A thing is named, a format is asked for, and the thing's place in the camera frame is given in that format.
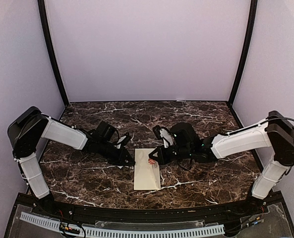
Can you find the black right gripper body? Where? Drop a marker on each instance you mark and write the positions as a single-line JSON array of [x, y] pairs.
[[170, 157]]

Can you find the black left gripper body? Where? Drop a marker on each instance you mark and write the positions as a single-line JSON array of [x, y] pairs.
[[113, 157]]

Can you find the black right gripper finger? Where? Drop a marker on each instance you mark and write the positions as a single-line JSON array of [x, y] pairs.
[[162, 160], [157, 153]]

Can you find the cream paper envelope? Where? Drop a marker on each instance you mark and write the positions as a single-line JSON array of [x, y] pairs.
[[146, 175]]

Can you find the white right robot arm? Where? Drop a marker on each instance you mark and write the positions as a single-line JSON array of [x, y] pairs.
[[275, 131]]

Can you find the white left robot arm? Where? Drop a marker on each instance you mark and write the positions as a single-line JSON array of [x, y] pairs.
[[33, 127]]

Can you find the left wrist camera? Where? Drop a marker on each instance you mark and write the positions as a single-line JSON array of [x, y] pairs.
[[123, 140]]

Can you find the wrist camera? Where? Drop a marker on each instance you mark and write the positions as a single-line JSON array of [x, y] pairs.
[[123, 140], [162, 133]]

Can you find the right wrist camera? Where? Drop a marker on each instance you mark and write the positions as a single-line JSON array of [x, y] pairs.
[[162, 133]]

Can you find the black front rail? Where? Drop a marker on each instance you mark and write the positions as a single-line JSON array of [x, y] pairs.
[[228, 212]]

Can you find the white slotted cable duct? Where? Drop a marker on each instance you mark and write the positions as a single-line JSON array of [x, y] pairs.
[[122, 230]]

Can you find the black right frame post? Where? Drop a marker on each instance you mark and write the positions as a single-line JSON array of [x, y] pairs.
[[244, 51]]

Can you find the black frame post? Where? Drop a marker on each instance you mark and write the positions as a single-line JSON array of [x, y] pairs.
[[244, 51], [51, 51]]

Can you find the black left frame post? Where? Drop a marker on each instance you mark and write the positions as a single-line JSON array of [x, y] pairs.
[[51, 51]]

